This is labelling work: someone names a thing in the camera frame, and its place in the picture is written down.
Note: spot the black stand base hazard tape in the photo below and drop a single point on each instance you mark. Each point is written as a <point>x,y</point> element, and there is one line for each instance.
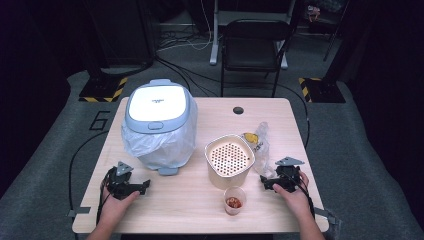
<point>100,90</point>
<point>325,91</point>

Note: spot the grey tape strip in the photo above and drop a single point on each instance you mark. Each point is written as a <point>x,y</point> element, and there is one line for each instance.
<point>79,210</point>
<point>328,215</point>

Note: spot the person's right hand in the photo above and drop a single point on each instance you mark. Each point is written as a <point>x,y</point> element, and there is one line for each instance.
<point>295,200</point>

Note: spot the black folding chair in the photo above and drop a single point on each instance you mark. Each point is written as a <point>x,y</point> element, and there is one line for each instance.
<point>255,46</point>

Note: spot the white plastic bin liner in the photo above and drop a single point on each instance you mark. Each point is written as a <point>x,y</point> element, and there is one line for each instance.
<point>166,150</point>

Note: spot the black cabinet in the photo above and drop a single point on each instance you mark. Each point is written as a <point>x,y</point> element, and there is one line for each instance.
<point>120,33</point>

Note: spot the person's left hand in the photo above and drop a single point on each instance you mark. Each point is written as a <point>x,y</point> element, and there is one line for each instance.
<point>116,205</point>

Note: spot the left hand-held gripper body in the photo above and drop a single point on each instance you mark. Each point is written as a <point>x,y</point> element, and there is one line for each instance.
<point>120,181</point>

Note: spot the beige container with perforated strainer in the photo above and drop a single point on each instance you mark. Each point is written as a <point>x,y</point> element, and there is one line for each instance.
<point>230,159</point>

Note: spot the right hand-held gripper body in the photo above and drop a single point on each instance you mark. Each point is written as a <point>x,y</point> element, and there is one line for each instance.
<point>286,175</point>

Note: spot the clear plastic wrapper with yellow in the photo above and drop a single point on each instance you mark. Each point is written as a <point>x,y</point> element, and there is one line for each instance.
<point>264,146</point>

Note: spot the blue and white pedal bin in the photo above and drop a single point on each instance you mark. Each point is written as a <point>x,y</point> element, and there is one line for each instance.
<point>156,103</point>

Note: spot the small clear plastic cup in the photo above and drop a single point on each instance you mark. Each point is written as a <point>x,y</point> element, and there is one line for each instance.
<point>234,201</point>

